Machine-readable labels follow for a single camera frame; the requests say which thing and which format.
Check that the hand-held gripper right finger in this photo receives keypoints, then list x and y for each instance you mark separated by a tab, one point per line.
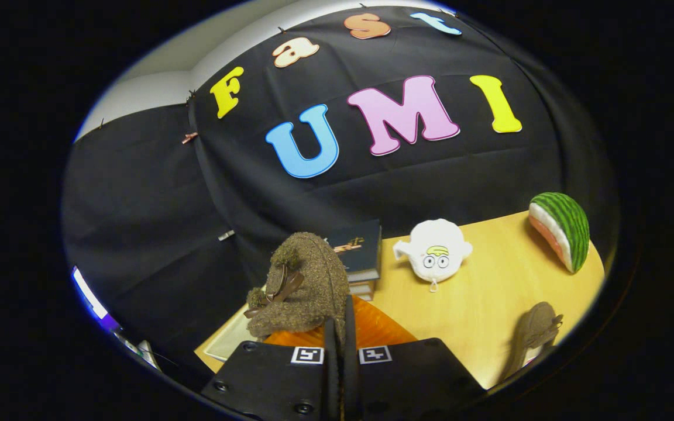
350	327

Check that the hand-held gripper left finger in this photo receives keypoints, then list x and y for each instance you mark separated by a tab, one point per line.
272	380

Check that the grey fabric storage box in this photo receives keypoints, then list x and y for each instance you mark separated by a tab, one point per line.
229	342

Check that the brown fuzzy shoe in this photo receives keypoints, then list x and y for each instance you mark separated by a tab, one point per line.
536	333
313	275

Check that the black cover book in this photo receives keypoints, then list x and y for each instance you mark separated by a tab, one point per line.
363	248

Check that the white plush toy with face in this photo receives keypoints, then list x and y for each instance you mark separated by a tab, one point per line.
433	245

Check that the silver cloth clip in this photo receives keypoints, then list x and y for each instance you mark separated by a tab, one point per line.
226	235

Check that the lit computer screen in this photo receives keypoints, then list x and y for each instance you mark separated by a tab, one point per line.
88	295

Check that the black backdrop cloth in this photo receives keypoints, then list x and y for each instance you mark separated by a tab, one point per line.
150	193

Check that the watermelon slice plush toy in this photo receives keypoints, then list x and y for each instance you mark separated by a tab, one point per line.
565	225

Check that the red cloth clip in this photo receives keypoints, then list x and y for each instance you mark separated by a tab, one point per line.
189	138

